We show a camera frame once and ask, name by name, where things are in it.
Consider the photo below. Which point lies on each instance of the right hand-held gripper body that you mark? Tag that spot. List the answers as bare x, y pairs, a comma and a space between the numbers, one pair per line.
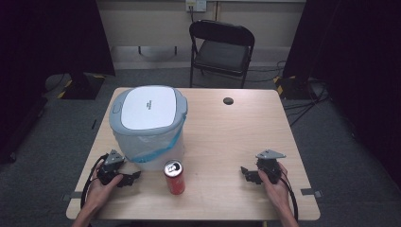
269, 167

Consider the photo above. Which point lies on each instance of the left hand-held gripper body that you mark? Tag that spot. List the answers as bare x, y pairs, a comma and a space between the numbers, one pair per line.
108, 168

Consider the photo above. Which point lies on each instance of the red drink can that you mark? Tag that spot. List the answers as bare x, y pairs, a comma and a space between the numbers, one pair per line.
175, 181

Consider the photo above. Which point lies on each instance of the white grey lidded trash can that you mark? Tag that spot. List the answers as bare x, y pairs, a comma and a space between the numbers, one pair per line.
148, 107

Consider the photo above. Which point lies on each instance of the person's left hand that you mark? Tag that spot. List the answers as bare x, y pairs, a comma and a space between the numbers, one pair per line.
99, 194

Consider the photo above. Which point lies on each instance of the person's right hand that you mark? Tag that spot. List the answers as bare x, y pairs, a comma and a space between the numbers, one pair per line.
279, 192

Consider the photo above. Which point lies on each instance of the grey tape strip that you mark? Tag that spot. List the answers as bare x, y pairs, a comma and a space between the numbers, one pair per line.
311, 192
72, 195

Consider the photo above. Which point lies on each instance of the small black floor object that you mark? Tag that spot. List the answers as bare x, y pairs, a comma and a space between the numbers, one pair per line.
93, 124

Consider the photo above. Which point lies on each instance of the black stand base striped tape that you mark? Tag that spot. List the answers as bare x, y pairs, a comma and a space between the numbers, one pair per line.
83, 88
293, 88

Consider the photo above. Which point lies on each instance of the grey round floor plate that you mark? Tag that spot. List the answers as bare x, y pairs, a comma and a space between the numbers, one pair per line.
55, 82

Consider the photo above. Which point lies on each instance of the black folding chair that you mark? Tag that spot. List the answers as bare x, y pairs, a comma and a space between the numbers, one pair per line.
222, 55

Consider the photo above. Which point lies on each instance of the dark curtain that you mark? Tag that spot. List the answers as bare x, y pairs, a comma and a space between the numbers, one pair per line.
47, 34
356, 47

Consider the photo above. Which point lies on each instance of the white wall outlet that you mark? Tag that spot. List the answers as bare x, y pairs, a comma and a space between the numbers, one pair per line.
196, 5

